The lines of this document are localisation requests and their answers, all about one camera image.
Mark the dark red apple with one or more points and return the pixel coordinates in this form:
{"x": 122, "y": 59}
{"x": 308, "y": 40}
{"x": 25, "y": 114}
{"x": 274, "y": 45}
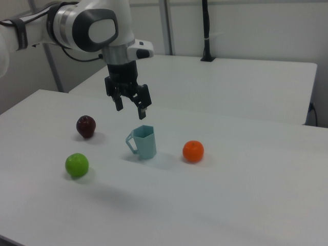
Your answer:
{"x": 86, "y": 126}

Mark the orange fruit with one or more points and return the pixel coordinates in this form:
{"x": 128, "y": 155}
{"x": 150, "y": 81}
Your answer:
{"x": 193, "y": 151}

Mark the white rear table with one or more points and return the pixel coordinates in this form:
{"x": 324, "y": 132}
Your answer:
{"x": 205, "y": 87}

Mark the grey slanted partition post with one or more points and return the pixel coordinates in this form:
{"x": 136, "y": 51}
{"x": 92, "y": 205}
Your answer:
{"x": 53, "y": 71}

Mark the black pole with base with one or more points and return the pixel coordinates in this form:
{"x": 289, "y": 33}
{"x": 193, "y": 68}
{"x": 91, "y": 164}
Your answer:
{"x": 206, "y": 28}

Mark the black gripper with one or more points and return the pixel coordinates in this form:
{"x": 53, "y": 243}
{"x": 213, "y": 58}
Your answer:
{"x": 122, "y": 74}

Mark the green apple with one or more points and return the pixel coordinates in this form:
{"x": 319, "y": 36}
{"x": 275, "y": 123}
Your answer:
{"x": 76, "y": 165}

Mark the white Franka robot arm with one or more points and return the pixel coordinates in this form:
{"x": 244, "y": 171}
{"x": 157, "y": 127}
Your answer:
{"x": 64, "y": 23}

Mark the light blue hexagonal mug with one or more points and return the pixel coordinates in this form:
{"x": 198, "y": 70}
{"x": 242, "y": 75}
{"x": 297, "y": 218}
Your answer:
{"x": 144, "y": 143}

